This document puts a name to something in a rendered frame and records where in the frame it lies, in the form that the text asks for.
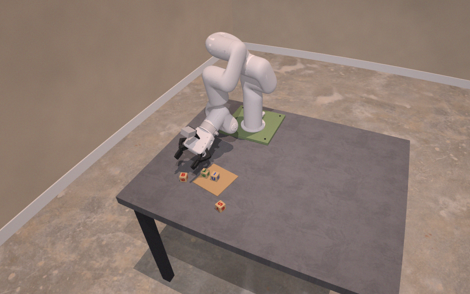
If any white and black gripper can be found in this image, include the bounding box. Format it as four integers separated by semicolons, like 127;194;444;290
174;126;215;170

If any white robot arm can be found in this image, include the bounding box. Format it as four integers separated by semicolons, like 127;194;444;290
200;32;277;136

